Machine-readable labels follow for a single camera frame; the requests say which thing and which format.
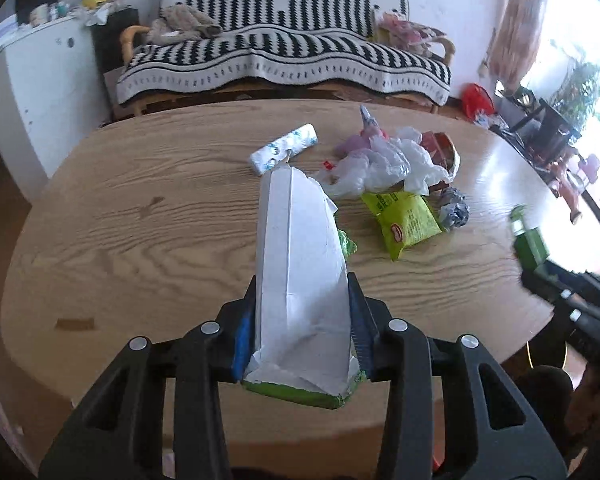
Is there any white printed tissue pack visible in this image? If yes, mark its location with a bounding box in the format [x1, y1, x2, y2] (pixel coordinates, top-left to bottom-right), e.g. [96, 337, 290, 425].
[249, 122, 318, 177]

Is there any crumpled blue wrapper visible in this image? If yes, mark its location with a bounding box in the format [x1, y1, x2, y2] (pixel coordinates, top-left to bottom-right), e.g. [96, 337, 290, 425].
[437, 186, 471, 232]

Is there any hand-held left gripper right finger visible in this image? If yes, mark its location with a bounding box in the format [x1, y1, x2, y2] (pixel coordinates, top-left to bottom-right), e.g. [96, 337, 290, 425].
[349, 272, 567, 480]

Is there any black-white striped sofa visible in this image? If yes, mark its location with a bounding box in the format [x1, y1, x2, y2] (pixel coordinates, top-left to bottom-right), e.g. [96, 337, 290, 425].
[116, 0, 452, 107]

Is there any black stand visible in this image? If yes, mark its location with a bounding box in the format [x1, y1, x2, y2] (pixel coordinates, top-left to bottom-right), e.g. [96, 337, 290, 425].
[495, 87, 583, 163]

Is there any translucent white plastic bag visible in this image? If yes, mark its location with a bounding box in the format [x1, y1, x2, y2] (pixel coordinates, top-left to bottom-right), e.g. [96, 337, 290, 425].
[316, 139, 412, 198]

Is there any dark side cabinet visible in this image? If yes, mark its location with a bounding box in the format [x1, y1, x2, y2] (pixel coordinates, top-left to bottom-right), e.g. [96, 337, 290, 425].
[91, 7, 142, 75]

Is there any red snack packet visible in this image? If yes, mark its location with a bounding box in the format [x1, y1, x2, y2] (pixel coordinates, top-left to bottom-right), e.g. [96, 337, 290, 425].
[420, 131, 462, 181]

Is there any wooden sofa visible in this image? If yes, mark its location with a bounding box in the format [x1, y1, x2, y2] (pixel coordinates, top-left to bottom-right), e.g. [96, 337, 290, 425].
[111, 0, 458, 118]

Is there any pink toy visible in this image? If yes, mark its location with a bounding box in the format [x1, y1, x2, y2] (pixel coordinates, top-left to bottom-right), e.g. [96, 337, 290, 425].
[547, 152, 600, 225]

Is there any brown plush cloth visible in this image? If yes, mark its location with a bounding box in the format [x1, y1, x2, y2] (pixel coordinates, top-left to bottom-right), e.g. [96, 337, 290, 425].
[147, 4, 223, 46]

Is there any red plastic bag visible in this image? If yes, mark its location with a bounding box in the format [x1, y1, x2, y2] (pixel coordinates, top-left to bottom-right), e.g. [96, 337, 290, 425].
[461, 83, 496, 123]

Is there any green potted plant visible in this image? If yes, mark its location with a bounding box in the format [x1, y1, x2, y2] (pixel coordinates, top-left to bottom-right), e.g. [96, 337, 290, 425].
[552, 57, 600, 123]

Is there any white carton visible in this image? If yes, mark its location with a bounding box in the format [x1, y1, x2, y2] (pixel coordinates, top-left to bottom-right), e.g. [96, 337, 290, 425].
[242, 166, 369, 411]

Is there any white cabinet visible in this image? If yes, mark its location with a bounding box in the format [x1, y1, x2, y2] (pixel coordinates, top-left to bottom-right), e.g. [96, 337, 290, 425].
[0, 9, 112, 203]

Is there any patterned pink curtain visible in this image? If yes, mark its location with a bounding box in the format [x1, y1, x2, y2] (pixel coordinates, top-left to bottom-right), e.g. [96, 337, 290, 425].
[489, 0, 553, 90]

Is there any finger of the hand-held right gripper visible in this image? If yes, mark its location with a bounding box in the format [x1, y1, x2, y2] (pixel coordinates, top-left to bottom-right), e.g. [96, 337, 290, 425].
[521, 260, 600, 297]
[527, 285, 600, 331]

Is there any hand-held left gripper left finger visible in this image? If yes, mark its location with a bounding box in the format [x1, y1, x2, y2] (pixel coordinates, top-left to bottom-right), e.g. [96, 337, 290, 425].
[40, 277, 259, 480]

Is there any green bottle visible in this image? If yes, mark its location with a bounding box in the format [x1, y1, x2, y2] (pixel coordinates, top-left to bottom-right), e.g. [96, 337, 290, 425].
[510, 205, 549, 270]

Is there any row of small jars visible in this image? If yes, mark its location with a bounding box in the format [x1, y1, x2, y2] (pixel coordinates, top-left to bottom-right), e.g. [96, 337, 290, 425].
[29, 2, 72, 25]

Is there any pink round wrapper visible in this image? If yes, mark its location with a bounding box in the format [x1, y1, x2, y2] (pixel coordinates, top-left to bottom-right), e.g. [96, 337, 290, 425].
[334, 129, 391, 158]

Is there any pile of pink clothes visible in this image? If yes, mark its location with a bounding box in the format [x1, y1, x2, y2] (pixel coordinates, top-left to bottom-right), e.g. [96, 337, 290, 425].
[375, 10, 448, 58]

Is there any green snack packet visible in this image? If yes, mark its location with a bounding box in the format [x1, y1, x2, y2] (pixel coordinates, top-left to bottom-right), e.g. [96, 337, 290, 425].
[361, 190, 443, 263]

